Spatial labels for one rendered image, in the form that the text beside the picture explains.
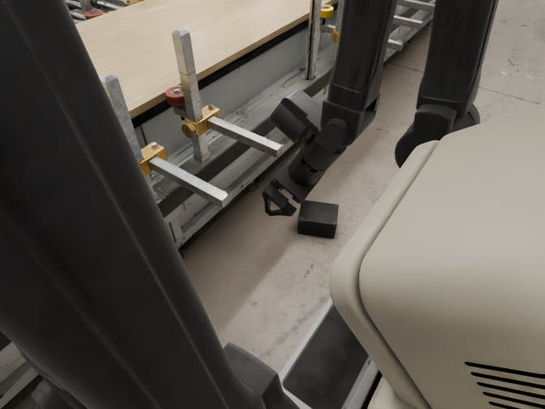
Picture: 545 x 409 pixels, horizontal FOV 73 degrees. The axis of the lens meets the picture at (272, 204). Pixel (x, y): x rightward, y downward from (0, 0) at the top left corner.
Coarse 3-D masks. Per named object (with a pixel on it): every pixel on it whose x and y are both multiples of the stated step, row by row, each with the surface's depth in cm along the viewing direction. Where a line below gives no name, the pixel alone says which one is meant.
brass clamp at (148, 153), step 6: (150, 144) 110; (144, 150) 108; (150, 150) 108; (156, 150) 108; (162, 150) 109; (144, 156) 106; (150, 156) 106; (156, 156) 107; (162, 156) 110; (144, 162) 105; (144, 168) 106; (150, 168) 107; (144, 174) 107
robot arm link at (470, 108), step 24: (456, 0) 36; (480, 0) 35; (432, 24) 39; (456, 24) 37; (480, 24) 36; (432, 48) 40; (456, 48) 38; (480, 48) 38; (432, 72) 41; (456, 72) 40; (480, 72) 41; (432, 96) 42; (456, 96) 41; (432, 120) 41; (408, 144) 45
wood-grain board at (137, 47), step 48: (144, 0) 189; (192, 0) 189; (240, 0) 189; (288, 0) 189; (336, 0) 193; (96, 48) 147; (144, 48) 147; (192, 48) 147; (240, 48) 147; (144, 96) 121
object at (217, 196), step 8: (152, 160) 106; (160, 160) 106; (152, 168) 107; (160, 168) 104; (168, 168) 103; (176, 168) 103; (168, 176) 104; (176, 176) 101; (184, 176) 101; (192, 176) 101; (184, 184) 101; (192, 184) 99; (200, 184) 99; (208, 184) 99; (200, 192) 99; (208, 192) 97; (216, 192) 97; (224, 192) 97; (216, 200) 96; (224, 200) 96
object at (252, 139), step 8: (176, 112) 127; (184, 112) 124; (208, 120) 119; (216, 120) 119; (216, 128) 119; (224, 128) 117; (232, 128) 116; (240, 128) 116; (232, 136) 117; (240, 136) 114; (248, 136) 113; (256, 136) 113; (248, 144) 115; (256, 144) 112; (264, 144) 110; (272, 144) 110; (280, 144) 110; (264, 152) 112; (272, 152) 110; (280, 152) 111
